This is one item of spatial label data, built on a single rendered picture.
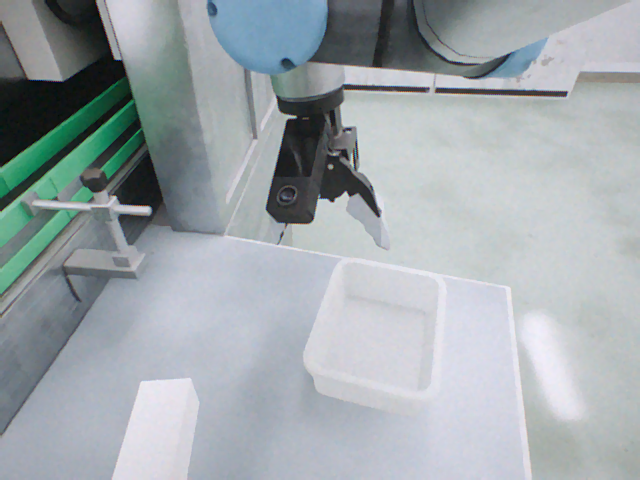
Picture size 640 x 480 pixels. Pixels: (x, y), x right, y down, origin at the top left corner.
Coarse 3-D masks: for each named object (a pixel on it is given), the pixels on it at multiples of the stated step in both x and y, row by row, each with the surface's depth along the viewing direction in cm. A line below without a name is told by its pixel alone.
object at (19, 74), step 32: (0, 32) 74; (0, 64) 74; (96, 64) 100; (0, 96) 75; (32, 96) 82; (64, 96) 90; (96, 96) 101; (0, 128) 75; (32, 128) 82; (0, 160) 75
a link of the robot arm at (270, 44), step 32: (224, 0) 25; (256, 0) 25; (288, 0) 25; (320, 0) 25; (352, 0) 26; (224, 32) 26; (256, 32) 26; (288, 32) 26; (320, 32) 26; (352, 32) 27; (256, 64) 27; (288, 64) 28; (352, 64) 30
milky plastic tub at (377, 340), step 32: (352, 288) 71; (384, 288) 69; (416, 288) 67; (320, 320) 58; (352, 320) 67; (384, 320) 67; (416, 320) 67; (320, 352) 59; (352, 352) 63; (384, 352) 63; (416, 352) 63; (320, 384) 56; (352, 384) 51; (384, 384) 51; (416, 384) 59
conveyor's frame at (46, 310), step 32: (128, 192) 78; (160, 192) 91; (96, 224) 69; (128, 224) 79; (64, 256) 62; (32, 288) 57; (64, 288) 63; (96, 288) 71; (0, 320) 52; (32, 320) 57; (64, 320) 63; (0, 352) 52; (32, 352) 57; (0, 384) 53; (32, 384) 58; (0, 416) 53
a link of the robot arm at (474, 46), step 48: (384, 0) 26; (432, 0) 21; (480, 0) 16; (528, 0) 14; (576, 0) 13; (624, 0) 13; (384, 48) 28; (432, 48) 25; (480, 48) 21; (528, 48) 27
